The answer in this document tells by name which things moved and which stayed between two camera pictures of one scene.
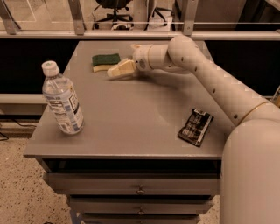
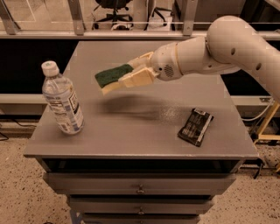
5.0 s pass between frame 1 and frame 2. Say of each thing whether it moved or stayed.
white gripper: moved
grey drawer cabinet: stayed
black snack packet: stayed
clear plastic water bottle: stayed
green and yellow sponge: moved
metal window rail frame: stayed
